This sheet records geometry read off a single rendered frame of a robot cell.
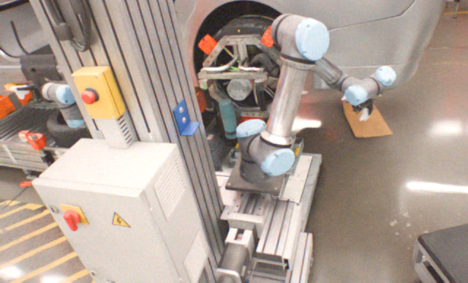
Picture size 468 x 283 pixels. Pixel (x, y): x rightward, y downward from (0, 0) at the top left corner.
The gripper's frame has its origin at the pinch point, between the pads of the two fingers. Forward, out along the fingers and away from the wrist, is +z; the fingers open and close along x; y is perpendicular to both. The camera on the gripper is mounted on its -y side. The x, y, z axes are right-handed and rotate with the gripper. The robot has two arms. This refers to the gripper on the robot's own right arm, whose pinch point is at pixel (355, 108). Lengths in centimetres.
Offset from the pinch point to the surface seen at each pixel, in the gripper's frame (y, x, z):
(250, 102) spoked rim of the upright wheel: 14, -51, 69
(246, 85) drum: 23, -50, 32
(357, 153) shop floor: -43, 20, 105
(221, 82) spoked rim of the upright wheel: 24, -73, 63
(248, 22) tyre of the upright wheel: 1, -79, 21
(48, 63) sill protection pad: 118, -190, 114
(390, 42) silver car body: -43.5, -17.1, 1.2
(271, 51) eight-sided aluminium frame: 3, -56, 21
